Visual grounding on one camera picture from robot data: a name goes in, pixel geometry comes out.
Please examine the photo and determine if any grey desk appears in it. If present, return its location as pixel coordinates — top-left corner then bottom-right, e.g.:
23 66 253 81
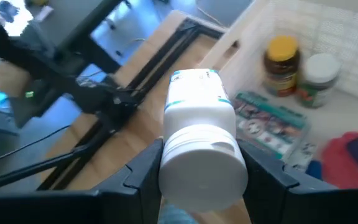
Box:
17 0 111 46

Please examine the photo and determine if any white plastic basket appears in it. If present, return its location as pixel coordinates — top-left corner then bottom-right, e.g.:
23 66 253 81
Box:
196 0 358 190

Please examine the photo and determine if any pink round pill organizer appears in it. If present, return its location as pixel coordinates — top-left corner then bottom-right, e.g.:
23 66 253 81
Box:
319 131 358 190

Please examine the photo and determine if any brown bottle yellow lid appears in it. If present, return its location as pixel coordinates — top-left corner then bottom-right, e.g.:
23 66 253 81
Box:
262 34 301 98

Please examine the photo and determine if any gummy bottle white lid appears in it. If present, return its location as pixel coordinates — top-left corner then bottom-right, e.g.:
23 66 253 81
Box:
296 52 343 110

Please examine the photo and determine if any white patterned pouch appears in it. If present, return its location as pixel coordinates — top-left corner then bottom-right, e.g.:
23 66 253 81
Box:
285 141 319 170

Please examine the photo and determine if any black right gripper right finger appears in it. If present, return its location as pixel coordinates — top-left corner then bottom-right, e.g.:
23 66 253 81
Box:
237 138 341 224

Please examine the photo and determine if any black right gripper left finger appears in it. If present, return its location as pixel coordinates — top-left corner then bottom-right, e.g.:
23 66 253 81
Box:
91 138 165 224

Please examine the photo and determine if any white pill bottle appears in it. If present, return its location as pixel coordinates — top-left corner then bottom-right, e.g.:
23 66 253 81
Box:
158 68 249 213

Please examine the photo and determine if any green first aid kit box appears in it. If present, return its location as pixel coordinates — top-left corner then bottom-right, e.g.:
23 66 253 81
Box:
231 90 311 161

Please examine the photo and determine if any blue patterned cloth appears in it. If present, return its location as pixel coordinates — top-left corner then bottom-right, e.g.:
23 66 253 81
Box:
158 204 199 224

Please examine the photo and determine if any blue bandage roll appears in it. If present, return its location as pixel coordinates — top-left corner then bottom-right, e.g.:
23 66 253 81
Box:
304 159 323 180

